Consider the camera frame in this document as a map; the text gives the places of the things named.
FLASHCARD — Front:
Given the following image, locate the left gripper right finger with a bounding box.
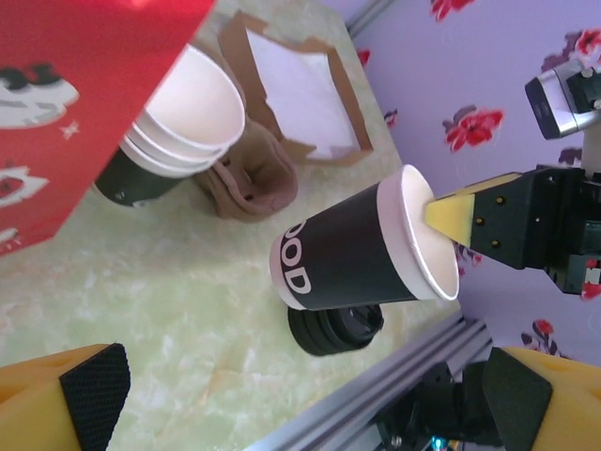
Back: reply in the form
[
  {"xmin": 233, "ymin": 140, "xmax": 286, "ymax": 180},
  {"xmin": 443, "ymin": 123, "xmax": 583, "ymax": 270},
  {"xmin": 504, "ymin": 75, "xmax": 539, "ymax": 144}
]
[{"xmin": 482, "ymin": 346, "xmax": 601, "ymax": 451}]

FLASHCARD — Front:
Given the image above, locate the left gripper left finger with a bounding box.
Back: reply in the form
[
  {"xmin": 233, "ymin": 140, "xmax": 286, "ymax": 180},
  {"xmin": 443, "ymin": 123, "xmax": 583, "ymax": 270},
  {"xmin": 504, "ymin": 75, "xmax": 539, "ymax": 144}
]
[{"xmin": 0, "ymin": 342, "xmax": 131, "ymax": 451}]

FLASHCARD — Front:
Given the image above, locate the black plastic cup lid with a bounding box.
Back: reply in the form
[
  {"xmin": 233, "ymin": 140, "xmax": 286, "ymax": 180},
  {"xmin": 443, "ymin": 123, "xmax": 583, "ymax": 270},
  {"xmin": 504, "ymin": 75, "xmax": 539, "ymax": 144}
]
[
  {"xmin": 318, "ymin": 303, "xmax": 386, "ymax": 352},
  {"xmin": 300, "ymin": 307, "xmax": 337, "ymax": 357},
  {"xmin": 286, "ymin": 304, "xmax": 316, "ymax": 351}
]

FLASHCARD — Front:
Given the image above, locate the red printed paper bag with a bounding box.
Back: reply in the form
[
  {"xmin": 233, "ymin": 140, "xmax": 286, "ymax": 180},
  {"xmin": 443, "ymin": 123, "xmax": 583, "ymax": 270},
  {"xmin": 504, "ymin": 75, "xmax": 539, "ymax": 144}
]
[{"xmin": 0, "ymin": 0, "xmax": 218, "ymax": 258}]

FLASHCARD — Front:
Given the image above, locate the brown cardboard tray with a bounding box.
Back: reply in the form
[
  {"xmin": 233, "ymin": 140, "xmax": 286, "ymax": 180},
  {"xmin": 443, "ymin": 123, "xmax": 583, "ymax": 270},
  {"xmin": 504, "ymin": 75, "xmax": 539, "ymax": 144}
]
[{"xmin": 217, "ymin": 9, "xmax": 376, "ymax": 166}]

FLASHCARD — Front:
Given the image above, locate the white paper napkin stack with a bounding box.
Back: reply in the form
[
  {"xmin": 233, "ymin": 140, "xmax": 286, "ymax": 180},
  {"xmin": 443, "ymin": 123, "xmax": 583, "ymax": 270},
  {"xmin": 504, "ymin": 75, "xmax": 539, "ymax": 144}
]
[{"xmin": 244, "ymin": 30, "xmax": 362, "ymax": 160}]

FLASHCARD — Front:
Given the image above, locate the brown pulp cup carrier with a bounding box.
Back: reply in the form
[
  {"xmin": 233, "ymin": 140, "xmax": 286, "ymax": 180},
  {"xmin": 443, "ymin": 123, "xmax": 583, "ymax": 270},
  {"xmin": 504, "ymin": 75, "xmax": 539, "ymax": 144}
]
[{"xmin": 193, "ymin": 119, "xmax": 301, "ymax": 222}]

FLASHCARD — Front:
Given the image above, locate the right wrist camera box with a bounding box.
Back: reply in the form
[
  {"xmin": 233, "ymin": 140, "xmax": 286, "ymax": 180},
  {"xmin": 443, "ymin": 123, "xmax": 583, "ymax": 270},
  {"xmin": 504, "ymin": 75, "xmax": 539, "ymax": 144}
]
[{"xmin": 524, "ymin": 59, "xmax": 601, "ymax": 140}]

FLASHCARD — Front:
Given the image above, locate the aluminium corner post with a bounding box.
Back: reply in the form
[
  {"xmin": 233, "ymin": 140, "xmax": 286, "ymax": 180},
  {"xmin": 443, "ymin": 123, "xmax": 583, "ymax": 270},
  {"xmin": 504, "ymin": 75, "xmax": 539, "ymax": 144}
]
[{"xmin": 346, "ymin": 0, "xmax": 396, "ymax": 39}]

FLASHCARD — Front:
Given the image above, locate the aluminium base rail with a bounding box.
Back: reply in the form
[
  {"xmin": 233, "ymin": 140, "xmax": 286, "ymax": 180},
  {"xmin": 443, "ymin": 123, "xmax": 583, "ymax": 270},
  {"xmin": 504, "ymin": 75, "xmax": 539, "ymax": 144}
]
[{"xmin": 253, "ymin": 313, "xmax": 495, "ymax": 451}]

